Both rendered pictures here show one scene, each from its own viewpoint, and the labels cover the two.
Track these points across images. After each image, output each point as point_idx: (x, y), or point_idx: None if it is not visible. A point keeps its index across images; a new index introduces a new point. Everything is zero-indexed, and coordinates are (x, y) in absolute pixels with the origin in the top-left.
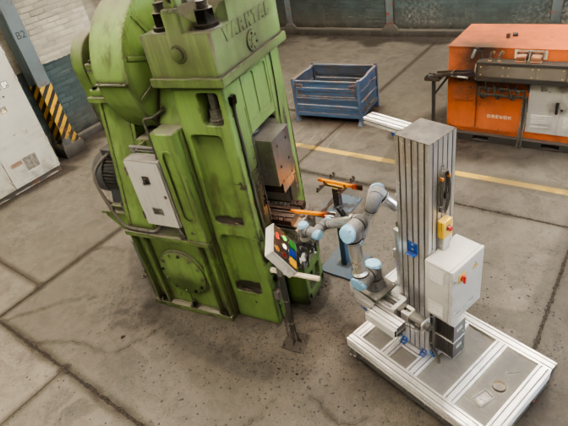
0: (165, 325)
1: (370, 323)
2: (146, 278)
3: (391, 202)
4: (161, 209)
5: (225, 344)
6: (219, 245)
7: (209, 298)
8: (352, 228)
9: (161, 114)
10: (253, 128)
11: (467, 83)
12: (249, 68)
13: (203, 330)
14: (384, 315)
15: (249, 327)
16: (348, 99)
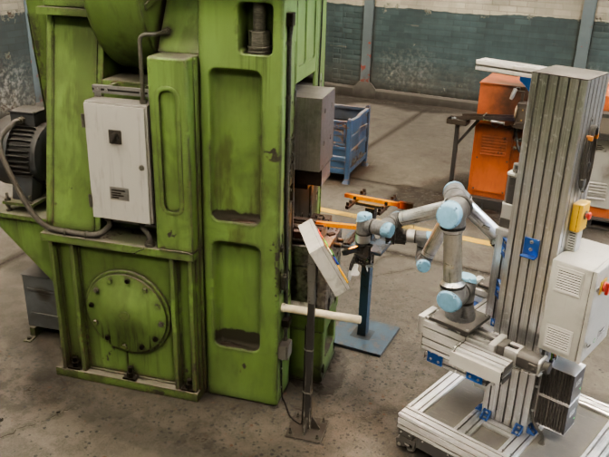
0: (77, 405)
1: (430, 395)
2: (33, 342)
3: (475, 209)
4: (126, 189)
5: (188, 432)
6: (206, 261)
7: (159, 363)
8: (459, 205)
9: (162, 37)
10: (297, 78)
11: (501, 132)
12: None
13: (147, 413)
14: (479, 354)
15: (227, 410)
16: (333, 144)
